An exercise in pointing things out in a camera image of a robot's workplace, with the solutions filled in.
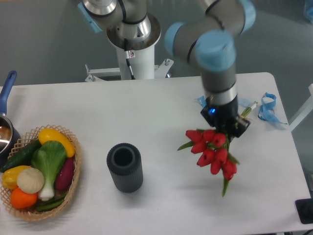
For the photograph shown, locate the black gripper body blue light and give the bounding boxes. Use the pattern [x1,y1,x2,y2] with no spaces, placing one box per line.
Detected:
[201,96,250,138]

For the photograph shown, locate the red tulip bouquet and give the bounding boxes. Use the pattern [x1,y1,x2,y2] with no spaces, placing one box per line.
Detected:
[177,101,259,198]

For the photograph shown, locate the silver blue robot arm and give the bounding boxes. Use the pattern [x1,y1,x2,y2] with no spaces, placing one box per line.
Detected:
[78,0,256,139]

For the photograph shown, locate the blue ribbon strip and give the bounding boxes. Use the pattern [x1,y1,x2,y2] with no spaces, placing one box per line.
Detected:
[195,96,207,108]

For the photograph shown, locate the blue ribbon bundle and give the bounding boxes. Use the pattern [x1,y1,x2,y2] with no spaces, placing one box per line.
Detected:
[238,92,289,125]

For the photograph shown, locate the dark grey ribbed vase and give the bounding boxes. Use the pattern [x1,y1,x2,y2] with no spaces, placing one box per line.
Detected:
[106,143,144,193]

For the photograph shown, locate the black device at edge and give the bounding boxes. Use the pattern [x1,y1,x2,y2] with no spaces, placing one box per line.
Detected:
[295,198,313,224]

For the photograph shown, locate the purple sweet potato toy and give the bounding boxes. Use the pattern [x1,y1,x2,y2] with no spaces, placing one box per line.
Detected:
[55,158,75,191]

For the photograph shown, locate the green bok choy toy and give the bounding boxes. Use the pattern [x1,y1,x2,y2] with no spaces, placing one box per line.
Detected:
[31,141,67,201]

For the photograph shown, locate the yellow squash toy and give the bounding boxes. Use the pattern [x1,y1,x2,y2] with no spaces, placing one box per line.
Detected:
[38,128,75,158]

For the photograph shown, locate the woven wicker basket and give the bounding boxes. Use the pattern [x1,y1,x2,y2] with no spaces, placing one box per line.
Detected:
[0,125,82,221]

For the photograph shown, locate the green bean pods toy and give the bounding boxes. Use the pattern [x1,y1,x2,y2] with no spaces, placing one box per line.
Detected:
[35,194,66,212]

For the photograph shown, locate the cream garlic bulb toy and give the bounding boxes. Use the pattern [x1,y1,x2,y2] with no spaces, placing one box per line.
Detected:
[17,167,45,194]

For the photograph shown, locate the dark green cucumber toy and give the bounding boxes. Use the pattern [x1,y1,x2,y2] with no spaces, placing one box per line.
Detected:
[0,140,42,173]

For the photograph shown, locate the orange toy fruit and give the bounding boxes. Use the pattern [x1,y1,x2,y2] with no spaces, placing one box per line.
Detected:
[10,188,38,209]

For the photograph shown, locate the yellow bell pepper toy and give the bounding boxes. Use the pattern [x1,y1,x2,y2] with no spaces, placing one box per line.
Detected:
[1,165,31,190]

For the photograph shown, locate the white side frame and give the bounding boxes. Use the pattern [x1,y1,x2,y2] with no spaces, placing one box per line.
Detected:
[289,84,313,131]

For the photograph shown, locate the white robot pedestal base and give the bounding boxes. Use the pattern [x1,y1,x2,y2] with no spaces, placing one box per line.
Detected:
[85,43,174,82]

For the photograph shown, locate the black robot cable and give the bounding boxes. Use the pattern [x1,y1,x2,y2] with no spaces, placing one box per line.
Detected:
[123,38,135,80]

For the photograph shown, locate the blue handled saucepan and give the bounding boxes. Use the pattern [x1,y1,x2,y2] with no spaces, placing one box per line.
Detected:
[0,70,21,166]

